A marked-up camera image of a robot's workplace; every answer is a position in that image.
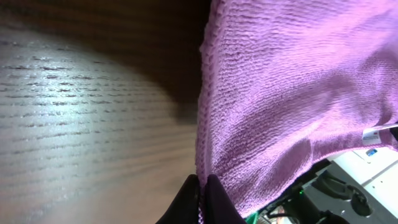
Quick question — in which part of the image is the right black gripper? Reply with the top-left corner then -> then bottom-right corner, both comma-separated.
258,159 -> 348,224

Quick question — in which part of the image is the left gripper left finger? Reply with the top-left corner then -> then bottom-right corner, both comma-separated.
156,174 -> 200,224

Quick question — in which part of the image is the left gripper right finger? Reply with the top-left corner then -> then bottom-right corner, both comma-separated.
205,174 -> 246,224

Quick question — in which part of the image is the purple microfiber cloth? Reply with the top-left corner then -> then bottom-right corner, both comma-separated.
196,0 -> 397,217

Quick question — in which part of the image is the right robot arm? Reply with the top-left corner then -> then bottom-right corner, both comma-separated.
259,147 -> 397,223

